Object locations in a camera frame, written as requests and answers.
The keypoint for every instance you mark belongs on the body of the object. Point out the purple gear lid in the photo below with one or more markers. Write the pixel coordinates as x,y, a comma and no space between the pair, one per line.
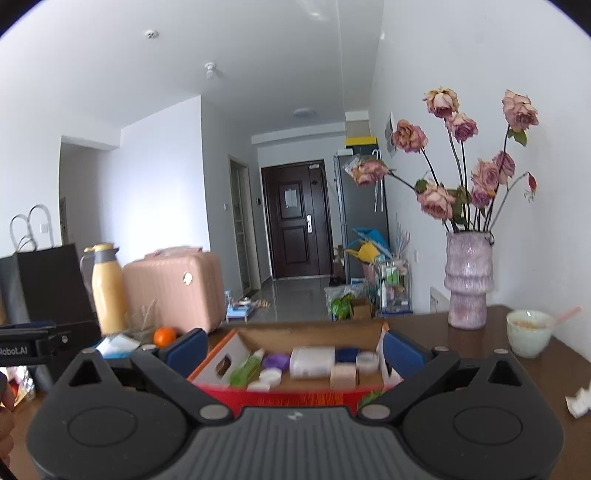
278,360

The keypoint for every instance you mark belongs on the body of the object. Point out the small cardboard box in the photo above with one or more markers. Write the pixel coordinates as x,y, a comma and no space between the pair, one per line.
362,309

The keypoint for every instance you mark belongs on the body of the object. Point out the dried pink roses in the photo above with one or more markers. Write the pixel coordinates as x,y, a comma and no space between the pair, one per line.
475,203

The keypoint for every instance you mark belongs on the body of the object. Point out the yellow watering can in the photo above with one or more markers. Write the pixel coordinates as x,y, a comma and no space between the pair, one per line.
366,252

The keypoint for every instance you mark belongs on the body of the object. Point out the grey refrigerator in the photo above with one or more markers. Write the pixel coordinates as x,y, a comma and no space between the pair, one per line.
359,206

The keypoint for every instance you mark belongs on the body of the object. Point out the pale green bowl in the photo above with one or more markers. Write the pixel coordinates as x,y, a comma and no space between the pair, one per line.
529,332

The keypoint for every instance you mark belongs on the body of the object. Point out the white round lid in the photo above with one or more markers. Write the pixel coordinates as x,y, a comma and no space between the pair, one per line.
258,386

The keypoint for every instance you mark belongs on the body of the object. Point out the dark brown door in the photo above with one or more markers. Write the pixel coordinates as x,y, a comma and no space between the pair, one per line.
297,216

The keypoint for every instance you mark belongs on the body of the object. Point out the pink textured vase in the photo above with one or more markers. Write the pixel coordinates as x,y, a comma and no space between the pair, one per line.
469,276

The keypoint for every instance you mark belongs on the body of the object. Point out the orange fruit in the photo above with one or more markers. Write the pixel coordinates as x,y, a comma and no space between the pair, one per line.
164,336

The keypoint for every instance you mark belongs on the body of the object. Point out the clear drinking glass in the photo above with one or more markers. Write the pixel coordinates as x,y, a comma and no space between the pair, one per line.
142,324

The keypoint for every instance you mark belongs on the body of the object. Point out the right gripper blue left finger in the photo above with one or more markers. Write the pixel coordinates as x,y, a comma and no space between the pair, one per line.
176,360

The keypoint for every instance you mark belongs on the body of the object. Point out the yellow thermos bottle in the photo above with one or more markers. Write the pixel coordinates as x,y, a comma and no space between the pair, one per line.
107,288

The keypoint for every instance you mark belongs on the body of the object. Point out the white plastic jar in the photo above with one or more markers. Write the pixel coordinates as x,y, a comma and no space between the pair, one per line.
312,362

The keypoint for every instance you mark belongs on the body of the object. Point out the pink spoon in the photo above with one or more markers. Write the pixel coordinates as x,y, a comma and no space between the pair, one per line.
564,317

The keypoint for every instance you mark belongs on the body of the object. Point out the person's left hand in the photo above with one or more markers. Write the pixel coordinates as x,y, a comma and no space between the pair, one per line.
7,421

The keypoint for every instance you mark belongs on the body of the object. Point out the pink suitcase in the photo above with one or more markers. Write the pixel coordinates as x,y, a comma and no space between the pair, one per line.
182,285

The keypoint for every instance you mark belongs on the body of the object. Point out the blue gear lid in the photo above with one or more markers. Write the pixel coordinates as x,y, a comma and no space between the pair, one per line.
346,354

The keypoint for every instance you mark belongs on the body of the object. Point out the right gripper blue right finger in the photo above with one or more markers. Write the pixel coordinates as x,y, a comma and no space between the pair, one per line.
405,359

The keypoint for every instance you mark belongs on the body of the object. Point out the blue tissue pack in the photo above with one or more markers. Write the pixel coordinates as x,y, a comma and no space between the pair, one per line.
117,346

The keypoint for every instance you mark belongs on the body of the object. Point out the small white cap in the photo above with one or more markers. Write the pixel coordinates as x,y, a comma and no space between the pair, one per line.
271,377

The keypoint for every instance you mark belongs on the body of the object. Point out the beige cube charger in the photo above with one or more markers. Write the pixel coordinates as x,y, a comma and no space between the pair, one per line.
344,376

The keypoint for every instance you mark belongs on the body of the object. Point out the green spray bottle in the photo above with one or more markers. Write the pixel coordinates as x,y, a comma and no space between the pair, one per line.
247,370

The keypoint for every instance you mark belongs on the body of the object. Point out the red cardboard box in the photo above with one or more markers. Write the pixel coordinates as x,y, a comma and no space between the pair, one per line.
212,374

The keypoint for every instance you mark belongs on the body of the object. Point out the crumpled white tissue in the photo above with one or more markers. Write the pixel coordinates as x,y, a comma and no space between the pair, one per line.
580,404

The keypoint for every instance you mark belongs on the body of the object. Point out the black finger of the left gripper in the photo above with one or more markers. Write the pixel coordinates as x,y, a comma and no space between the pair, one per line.
72,337

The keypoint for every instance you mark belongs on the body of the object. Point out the black paper bag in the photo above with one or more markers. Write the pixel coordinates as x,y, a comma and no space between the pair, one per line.
43,286

